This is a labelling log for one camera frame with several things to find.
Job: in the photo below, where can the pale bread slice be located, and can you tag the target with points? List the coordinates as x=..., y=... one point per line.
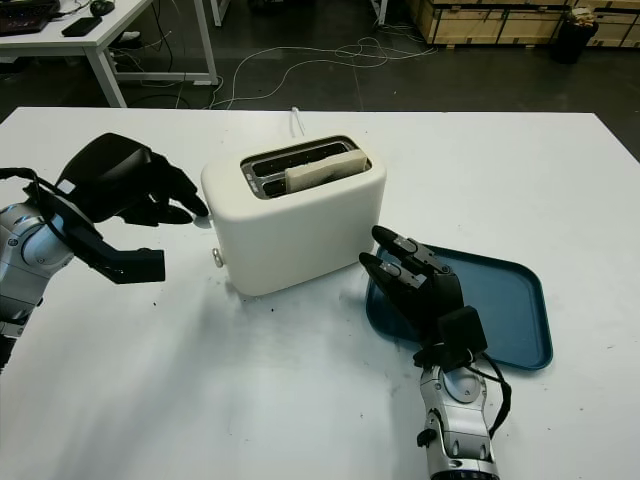
x=310, y=175

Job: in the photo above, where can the black laptop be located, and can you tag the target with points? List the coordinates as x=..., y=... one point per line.
x=22, y=20

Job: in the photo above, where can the stacked wooden crates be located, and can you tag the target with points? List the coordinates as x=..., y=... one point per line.
x=475, y=22

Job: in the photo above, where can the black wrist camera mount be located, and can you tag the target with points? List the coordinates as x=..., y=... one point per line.
x=135, y=267
x=462, y=340

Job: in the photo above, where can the white metal table frame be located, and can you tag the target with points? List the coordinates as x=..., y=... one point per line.
x=218, y=11

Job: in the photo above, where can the white two-slot toaster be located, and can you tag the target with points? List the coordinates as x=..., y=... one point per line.
x=300, y=240

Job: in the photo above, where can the black smartphone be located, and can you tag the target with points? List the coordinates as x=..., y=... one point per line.
x=81, y=26

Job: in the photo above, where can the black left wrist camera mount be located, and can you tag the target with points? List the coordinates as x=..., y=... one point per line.
x=135, y=267

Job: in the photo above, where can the black computer mouse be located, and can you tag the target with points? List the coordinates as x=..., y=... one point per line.
x=102, y=6

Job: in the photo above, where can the dark blue plastic tray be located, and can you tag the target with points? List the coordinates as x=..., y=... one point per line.
x=505, y=310

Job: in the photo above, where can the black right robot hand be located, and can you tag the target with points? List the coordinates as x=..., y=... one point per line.
x=435, y=295

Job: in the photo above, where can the black trash bin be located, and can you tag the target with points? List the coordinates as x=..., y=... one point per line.
x=574, y=40

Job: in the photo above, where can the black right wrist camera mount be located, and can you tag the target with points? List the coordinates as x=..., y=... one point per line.
x=462, y=340

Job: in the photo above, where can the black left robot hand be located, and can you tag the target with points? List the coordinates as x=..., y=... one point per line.
x=110, y=175

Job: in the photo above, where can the white toaster lever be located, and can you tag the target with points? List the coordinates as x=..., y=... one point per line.
x=205, y=224

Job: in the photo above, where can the white office desk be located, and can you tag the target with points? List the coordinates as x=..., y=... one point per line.
x=125, y=12

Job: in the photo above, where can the small silver toaster dial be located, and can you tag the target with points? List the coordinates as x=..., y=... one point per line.
x=217, y=256

